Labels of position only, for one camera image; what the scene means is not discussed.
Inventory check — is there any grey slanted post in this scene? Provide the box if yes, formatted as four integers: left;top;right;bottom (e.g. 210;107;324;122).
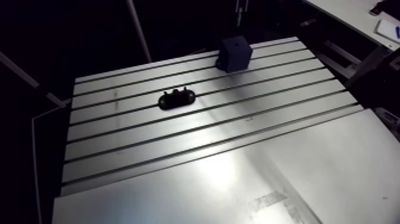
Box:
126;0;153;63

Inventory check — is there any black oval holder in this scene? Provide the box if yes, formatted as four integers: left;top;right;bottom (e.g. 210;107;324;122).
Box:
158;86;196;110

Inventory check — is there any dark blue-grey block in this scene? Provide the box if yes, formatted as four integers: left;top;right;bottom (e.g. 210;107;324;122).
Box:
215;35;253;74

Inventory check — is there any white desk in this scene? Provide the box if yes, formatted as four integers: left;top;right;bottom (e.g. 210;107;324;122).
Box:
304;0;400;51

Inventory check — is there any white notepad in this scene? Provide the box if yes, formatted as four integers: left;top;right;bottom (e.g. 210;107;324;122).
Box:
374;19;400;45

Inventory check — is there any dark phone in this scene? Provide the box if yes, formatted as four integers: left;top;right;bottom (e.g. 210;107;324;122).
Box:
368;1;388;16

